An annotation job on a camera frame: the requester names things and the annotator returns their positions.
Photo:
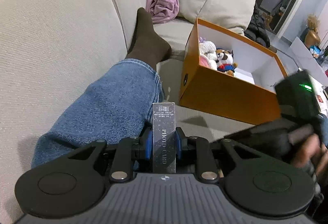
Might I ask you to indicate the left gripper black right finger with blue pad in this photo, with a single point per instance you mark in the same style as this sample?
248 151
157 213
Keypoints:
194 156

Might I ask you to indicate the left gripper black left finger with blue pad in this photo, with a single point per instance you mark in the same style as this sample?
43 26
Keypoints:
132 155

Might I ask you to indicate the black photo card box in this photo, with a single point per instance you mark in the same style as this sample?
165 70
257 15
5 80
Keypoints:
163 138

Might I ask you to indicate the person's right hand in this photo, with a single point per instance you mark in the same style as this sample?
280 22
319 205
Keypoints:
316 152

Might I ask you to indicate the left leg jeans brown sock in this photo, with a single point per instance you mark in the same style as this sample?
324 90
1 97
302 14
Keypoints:
118 104

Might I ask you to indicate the gold vase dried flowers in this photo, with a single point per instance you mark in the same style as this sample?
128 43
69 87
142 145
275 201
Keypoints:
312 38

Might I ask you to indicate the brown fox plush toy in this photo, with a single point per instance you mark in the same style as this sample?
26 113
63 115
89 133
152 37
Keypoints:
225 63

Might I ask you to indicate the orange cardboard storage box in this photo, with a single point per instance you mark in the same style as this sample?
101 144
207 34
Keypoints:
214 92

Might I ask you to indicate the black jacket on sofa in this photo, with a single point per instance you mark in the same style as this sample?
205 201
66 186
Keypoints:
256 30

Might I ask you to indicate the white crochet bunny plush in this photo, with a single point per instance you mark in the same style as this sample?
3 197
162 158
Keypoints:
208 56

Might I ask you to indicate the purple crumpled garment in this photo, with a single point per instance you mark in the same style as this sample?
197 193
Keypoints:
162 11

